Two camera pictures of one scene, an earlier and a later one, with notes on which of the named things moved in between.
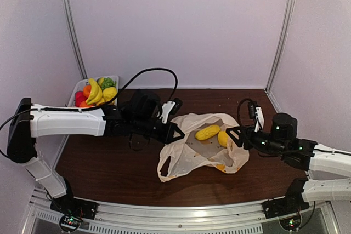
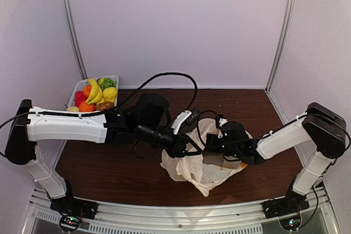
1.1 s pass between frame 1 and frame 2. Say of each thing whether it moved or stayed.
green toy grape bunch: stayed
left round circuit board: stayed
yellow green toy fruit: stayed
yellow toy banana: stayed
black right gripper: moved
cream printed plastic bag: moved
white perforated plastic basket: stayed
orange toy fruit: moved
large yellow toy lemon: stayed
